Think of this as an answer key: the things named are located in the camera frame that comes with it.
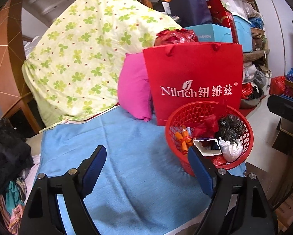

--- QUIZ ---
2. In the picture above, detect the red ribbon bow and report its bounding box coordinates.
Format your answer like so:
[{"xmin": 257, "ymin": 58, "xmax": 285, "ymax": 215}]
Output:
[{"xmin": 193, "ymin": 114, "xmax": 219, "ymax": 138}]

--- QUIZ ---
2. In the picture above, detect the red Nilrich paper bag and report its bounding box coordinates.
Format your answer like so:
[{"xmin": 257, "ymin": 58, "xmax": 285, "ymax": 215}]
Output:
[{"xmin": 143, "ymin": 42, "xmax": 243, "ymax": 126}]

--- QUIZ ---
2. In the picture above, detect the light blue blanket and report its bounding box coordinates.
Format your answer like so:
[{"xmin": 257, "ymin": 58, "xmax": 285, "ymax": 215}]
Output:
[{"xmin": 37, "ymin": 105, "xmax": 246, "ymax": 235}]

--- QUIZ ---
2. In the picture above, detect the orange wrapper bundle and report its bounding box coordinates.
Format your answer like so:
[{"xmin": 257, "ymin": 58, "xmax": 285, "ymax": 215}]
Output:
[{"xmin": 175, "ymin": 126, "xmax": 193, "ymax": 154}]

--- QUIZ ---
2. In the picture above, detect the brown wooden pillar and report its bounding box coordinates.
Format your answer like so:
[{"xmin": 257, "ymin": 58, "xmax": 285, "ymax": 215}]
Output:
[{"xmin": 0, "ymin": 0, "xmax": 41, "ymax": 137}]

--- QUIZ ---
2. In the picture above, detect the light blue fashion box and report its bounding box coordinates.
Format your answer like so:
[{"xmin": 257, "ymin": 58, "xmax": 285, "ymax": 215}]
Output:
[{"xmin": 185, "ymin": 24, "xmax": 233, "ymax": 43}]

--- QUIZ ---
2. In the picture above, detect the colourful clothes pile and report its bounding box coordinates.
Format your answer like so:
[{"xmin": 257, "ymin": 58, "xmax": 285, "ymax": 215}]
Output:
[{"xmin": 0, "ymin": 178, "xmax": 27, "ymax": 234}]

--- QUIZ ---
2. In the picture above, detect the black clothes pile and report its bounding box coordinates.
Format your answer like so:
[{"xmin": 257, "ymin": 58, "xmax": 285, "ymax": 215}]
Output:
[{"xmin": 0, "ymin": 118, "xmax": 33, "ymax": 194}]

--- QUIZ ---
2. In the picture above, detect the dark red gift box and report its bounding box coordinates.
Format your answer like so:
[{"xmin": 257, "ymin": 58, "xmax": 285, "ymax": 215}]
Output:
[{"xmin": 206, "ymin": 0, "xmax": 239, "ymax": 43}]

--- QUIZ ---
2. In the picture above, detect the pink pillow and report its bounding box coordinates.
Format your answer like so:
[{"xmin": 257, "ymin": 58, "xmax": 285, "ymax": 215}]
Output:
[{"xmin": 117, "ymin": 52, "xmax": 152, "ymax": 121}]

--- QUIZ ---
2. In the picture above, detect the steel bowl with bags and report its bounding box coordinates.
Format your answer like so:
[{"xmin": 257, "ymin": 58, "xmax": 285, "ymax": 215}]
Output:
[{"xmin": 240, "ymin": 82, "xmax": 265, "ymax": 109}]

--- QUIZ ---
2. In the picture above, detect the green clover quilt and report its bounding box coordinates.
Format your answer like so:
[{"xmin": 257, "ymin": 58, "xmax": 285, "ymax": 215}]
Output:
[{"xmin": 22, "ymin": 0, "xmax": 179, "ymax": 127}]

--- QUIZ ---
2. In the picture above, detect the blue white toothpaste box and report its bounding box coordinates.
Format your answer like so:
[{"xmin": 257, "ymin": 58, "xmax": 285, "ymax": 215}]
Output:
[{"xmin": 193, "ymin": 138, "xmax": 222, "ymax": 157}]

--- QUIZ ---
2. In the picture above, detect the navy blue bag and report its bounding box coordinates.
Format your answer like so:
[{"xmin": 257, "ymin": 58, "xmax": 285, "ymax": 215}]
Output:
[{"xmin": 168, "ymin": 0, "xmax": 212, "ymax": 28}]

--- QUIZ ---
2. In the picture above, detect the red foil bag in bag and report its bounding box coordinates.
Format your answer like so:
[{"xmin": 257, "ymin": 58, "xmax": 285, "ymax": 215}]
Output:
[{"xmin": 154, "ymin": 29, "xmax": 199, "ymax": 46}]

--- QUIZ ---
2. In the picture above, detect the red plastic bag ball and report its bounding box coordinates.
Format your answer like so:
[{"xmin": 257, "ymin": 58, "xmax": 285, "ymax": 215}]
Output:
[{"xmin": 211, "ymin": 155, "xmax": 227, "ymax": 167}]

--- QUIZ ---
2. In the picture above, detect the red mesh trash basket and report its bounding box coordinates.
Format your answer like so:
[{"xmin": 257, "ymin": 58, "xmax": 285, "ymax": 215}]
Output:
[{"xmin": 166, "ymin": 101, "xmax": 254, "ymax": 176}]

